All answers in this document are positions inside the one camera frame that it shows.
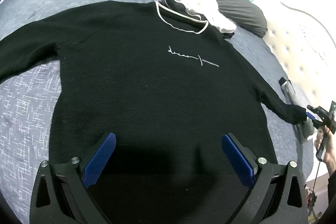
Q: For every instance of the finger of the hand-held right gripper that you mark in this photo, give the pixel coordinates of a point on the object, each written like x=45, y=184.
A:
x=311, y=116

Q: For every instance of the grey folded cloth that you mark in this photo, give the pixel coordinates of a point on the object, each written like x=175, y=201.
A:
x=291, y=94

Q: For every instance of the black sweatshirt with white collar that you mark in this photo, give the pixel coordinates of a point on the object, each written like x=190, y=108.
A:
x=157, y=95

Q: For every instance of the blue patterned bedspread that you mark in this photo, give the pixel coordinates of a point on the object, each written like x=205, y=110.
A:
x=26, y=95

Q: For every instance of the white tufted headboard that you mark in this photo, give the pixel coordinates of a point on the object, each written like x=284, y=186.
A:
x=302, y=56

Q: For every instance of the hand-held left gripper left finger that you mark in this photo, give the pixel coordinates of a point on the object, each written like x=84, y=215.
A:
x=101, y=158

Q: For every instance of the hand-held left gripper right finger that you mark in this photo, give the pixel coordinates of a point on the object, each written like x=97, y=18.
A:
x=239, y=158

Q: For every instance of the person's right hand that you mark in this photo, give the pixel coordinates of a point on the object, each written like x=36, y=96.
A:
x=329, y=155

